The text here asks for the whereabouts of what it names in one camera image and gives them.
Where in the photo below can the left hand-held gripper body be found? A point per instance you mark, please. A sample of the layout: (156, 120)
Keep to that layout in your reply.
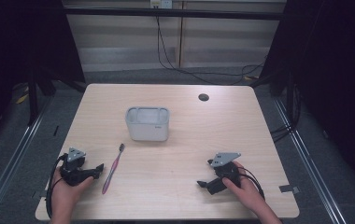
(73, 172)

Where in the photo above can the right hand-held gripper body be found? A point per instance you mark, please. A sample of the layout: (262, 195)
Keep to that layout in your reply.
(225, 174)

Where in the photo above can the pink toothbrush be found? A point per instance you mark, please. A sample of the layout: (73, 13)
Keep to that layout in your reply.
(112, 171)

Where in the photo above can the white plastic container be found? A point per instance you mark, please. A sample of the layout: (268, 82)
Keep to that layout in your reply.
(147, 127)

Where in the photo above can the person's left hand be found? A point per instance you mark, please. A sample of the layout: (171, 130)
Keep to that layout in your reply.
(65, 191)

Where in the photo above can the person's right hand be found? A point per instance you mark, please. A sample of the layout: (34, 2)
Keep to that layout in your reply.
(247, 191)

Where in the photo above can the grey tape piece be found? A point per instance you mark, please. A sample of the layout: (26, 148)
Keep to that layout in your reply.
(38, 194)
(289, 188)

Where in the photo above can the black floor tape strip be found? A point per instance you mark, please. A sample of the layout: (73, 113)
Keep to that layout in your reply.
(56, 130)

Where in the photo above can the dark round table grommet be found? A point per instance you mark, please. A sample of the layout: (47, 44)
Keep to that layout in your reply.
(203, 97)

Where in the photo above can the dark curtain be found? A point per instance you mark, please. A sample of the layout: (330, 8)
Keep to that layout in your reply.
(20, 46)
(331, 77)

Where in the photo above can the black horizontal bar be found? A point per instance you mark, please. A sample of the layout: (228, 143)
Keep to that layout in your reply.
(172, 13)

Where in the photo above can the metal floor rail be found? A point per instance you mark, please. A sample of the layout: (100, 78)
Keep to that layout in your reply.
(309, 165)
(7, 168)

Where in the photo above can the white wall socket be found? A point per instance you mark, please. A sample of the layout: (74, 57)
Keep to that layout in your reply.
(161, 3)

